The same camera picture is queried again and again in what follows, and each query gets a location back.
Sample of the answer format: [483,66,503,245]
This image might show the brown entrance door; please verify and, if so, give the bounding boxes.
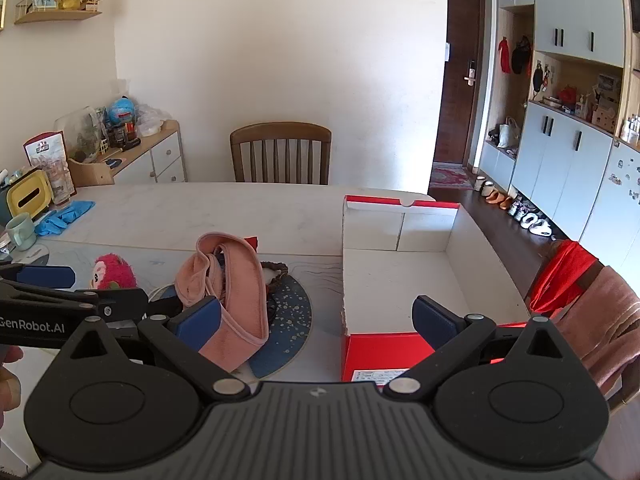
[432,0,486,166]

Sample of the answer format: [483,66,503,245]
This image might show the pink fleece cloth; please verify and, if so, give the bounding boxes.
[174,232,271,373]

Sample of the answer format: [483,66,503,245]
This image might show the row of shoes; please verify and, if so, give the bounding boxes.
[472,175,556,241]

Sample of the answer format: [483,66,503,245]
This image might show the wooden wall shelf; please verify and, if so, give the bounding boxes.
[14,0,103,25]

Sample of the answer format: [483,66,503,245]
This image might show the white and wood sideboard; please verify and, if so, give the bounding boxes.
[67,120,188,186]

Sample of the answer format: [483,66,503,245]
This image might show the white tote bag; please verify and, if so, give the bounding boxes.
[497,117,521,150]

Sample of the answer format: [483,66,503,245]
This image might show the black hanging bag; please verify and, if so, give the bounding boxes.
[511,35,533,76]

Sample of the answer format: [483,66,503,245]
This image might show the brown braided hair tie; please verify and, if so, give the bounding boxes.
[260,260,290,286]

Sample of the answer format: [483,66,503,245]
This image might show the blue speckled round placemat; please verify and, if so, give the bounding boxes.
[247,275,313,380]

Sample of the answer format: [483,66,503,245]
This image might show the red patterned rug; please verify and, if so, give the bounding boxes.
[429,162,476,191]

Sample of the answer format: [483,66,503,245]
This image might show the red and white printed bag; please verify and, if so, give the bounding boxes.
[23,131,76,201]

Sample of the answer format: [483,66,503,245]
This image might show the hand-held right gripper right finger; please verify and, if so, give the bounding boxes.
[387,296,583,401]

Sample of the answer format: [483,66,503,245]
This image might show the pink fringed scarf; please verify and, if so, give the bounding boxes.
[552,265,640,396]

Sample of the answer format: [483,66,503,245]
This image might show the clear plastic bag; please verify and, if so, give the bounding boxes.
[135,104,168,137]

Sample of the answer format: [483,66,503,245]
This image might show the glass terrarium bowl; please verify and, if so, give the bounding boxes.
[55,106,108,163]

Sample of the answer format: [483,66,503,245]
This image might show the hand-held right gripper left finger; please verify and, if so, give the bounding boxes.
[59,296,251,402]

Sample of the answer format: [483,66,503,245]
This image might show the yellow tissue box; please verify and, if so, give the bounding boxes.
[2,169,55,221]

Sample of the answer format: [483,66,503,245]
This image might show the pale green mug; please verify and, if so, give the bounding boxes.
[5,212,38,252]

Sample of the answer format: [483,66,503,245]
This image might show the pink plush doll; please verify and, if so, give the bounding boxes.
[89,252,138,291]

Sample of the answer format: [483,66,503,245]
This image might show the blue round toy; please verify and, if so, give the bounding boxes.
[107,96,138,126]

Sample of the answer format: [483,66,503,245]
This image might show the red cardboard box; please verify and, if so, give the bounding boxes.
[341,194,532,386]

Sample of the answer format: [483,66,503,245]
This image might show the person's left hand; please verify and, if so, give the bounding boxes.
[0,347,24,431]

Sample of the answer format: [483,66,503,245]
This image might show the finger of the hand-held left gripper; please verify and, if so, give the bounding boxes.
[0,260,77,291]
[0,280,151,322]

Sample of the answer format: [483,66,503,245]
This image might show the wooden tray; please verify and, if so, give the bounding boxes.
[67,150,126,186]

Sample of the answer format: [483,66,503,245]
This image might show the wooden chair with black seat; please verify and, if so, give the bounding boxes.
[530,240,640,413]

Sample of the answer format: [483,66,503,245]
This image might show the blue rubber gloves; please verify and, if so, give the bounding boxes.
[35,200,96,237]

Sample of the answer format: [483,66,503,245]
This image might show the white wall cabinet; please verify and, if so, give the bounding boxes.
[480,0,640,266]

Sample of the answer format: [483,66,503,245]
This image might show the wooden slat-back chair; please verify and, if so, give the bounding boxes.
[230,122,332,186]

